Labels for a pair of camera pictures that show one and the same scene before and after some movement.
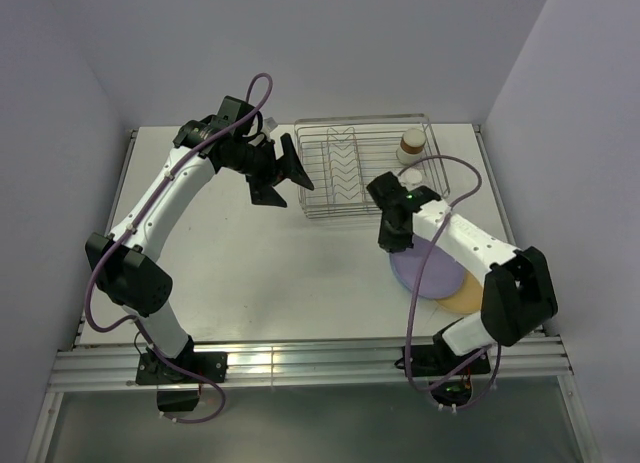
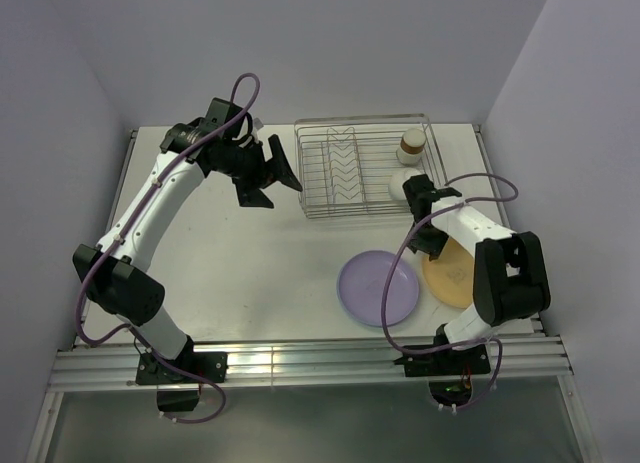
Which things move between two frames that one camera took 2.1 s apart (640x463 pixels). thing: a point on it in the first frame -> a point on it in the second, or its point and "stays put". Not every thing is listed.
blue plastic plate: [408, 265] -> [362, 291]
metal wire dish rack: [340, 155] stays put
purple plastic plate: [443, 275] -> [362, 283]
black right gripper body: [390, 238] -> [429, 240]
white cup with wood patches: [411, 146] stays put
